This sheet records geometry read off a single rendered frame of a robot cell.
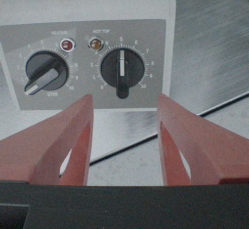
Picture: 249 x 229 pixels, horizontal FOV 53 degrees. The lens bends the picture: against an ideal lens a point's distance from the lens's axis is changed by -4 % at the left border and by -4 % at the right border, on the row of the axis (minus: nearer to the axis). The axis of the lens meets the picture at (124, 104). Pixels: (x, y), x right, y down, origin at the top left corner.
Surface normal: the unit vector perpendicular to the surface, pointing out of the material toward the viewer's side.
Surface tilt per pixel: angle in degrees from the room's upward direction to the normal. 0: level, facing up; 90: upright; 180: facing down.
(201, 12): 0
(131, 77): 30
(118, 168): 0
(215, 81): 0
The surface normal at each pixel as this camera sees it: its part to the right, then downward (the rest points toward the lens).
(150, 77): 0.00, 0.57
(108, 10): -0.01, 0.08
